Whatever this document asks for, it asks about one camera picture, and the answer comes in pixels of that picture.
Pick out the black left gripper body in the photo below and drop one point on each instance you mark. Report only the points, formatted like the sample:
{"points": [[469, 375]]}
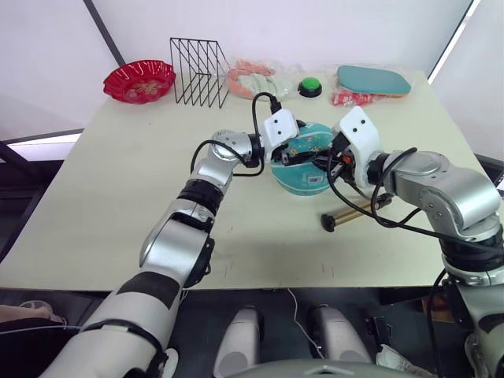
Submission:
{"points": [[284, 151]]}

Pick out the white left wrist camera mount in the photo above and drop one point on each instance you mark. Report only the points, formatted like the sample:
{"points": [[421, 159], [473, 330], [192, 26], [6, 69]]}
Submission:
{"points": [[280, 127]]}

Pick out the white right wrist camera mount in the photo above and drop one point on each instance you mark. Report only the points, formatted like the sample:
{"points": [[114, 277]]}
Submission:
{"points": [[360, 130]]}

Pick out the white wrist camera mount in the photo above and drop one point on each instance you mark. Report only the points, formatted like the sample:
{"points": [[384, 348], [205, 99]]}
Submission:
{"points": [[360, 130], [280, 127]]}

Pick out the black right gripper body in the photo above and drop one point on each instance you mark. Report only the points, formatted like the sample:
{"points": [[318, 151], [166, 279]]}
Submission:
{"points": [[342, 151]]}

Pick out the clear bag pink white items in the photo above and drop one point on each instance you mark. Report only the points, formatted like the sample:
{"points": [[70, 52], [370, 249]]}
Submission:
{"points": [[252, 82]]}

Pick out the red plastic scalloped bowl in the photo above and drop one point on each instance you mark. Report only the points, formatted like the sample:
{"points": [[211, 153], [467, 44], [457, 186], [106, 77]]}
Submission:
{"points": [[138, 84]]}

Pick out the grey robot torso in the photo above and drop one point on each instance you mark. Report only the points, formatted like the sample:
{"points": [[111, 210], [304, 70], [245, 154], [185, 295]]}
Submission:
{"points": [[315, 371]]}

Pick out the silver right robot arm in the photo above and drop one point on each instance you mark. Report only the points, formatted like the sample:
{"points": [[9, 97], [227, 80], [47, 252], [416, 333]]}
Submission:
{"points": [[453, 189]]}

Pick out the white rounded right robot leg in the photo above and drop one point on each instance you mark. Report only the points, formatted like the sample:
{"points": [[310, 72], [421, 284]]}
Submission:
{"points": [[338, 338]]}

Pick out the white rounded left robot leg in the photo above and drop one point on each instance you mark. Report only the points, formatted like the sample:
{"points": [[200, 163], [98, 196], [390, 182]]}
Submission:
{"points": [[240, 342]]}

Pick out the red printed packet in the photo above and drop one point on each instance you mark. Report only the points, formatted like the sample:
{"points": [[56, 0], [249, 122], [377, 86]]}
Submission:
{"points": [[346, 99]]}

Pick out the gold and black hand pump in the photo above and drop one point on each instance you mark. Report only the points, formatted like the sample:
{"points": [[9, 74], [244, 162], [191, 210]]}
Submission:
{"points": [[346, 214]]}

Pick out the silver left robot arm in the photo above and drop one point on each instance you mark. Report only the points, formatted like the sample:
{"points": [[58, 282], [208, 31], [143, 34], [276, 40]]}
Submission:
{"points": [[177, 236]]}

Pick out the green push button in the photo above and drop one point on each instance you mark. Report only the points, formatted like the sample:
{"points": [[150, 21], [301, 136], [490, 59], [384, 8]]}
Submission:
{"points": [[310, 84]]}

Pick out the white rounded robot leg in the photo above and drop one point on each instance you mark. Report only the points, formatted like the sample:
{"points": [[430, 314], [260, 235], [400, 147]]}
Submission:
{"points": [[240, 342], [338, 338]]}

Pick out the teal printed ball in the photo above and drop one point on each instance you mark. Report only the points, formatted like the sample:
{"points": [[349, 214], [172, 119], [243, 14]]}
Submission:
{"points": [[303, 181]]}

